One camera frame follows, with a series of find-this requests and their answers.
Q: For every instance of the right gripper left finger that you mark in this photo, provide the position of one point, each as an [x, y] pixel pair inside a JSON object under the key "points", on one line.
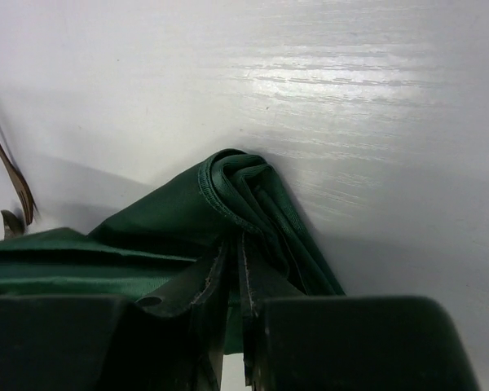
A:
{"points": [[170, 339]]}

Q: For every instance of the brown wooden spoon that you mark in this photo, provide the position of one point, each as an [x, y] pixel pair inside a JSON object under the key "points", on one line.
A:
{"points": [[13, 224]]}

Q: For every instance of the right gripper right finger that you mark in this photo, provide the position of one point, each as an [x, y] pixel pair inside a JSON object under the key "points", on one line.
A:
{"points": [[296, 342]]}

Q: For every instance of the brown wooden fork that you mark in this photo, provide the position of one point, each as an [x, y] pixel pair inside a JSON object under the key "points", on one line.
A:
{"points": [[21, 187]]}

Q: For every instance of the dark green cloth napkin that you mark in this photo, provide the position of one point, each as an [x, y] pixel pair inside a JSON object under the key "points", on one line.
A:
{"points": [[150, 242]]}

